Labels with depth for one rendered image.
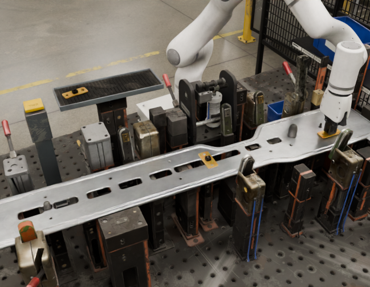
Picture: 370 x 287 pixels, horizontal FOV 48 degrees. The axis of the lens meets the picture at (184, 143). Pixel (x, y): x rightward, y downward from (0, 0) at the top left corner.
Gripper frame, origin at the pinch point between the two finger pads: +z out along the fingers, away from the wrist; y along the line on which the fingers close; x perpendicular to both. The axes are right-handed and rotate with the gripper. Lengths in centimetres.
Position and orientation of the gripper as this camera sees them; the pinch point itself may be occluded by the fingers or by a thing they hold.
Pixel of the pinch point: (330, 127)
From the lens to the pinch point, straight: 159.3
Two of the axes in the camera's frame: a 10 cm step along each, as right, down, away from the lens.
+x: 9.1, -2.5, 3.2
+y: 4.1, 5.5, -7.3
